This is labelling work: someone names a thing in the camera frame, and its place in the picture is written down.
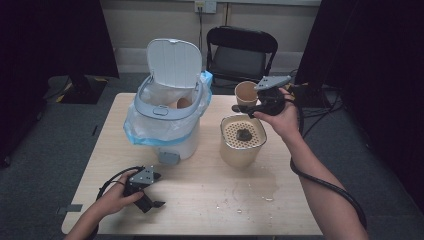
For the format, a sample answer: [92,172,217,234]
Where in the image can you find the brown paper cup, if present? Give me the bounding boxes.
[233,80,260,107]
[176,96,194,110]

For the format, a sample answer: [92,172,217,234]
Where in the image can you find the person's left hand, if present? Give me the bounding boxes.
[96,171,145,218]

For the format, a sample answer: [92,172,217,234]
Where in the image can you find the white pedal trash can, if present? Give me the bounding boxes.
[133,37,205,166]

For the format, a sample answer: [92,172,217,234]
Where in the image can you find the black folding chair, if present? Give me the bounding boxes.
[205,25,280,96]

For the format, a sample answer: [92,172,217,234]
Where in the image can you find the hand-held gripper cable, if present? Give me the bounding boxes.
[288,95,368,231]
[95,165,145,202]

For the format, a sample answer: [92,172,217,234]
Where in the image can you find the white wall socket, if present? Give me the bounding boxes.
[194,0,218,15]

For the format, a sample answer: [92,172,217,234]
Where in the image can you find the dark wet tea residue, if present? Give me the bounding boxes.
[235,128,254,142]

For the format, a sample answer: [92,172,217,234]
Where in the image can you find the black stand base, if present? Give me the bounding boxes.
[59,74,110,105]
[288,81,332,109]

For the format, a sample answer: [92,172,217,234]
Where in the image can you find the dark curtain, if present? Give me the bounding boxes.
[295,0,424,213]
[0,0,120,169]

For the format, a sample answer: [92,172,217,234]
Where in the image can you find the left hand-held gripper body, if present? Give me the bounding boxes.
[123,165,157,198]

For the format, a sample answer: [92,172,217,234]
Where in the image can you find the right hand-held gripper cable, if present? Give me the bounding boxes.
[288,95,368,231]

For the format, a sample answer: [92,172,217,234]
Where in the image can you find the black wall socket cable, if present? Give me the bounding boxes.
[197,6,205,73]

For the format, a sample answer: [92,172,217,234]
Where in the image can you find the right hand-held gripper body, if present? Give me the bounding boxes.
[254,75,292,117]

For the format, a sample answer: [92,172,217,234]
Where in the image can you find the grey floor tape marker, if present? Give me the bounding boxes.
[56,203,84,215]

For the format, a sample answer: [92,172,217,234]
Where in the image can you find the person's right hand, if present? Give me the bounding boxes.
[253,87,301,143]

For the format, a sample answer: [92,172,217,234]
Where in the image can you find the clear blue-edged trash bag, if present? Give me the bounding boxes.
[122,70,214,148]

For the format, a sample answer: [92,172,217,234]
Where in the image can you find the beige strainer container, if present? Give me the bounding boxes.
[218,113,269,169]

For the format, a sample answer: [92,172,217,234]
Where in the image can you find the black floor cables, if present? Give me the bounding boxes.
[276,67,345,140]

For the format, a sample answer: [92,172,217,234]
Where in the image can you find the left hand-held gripper cable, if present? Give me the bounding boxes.
[95,165,145,202]

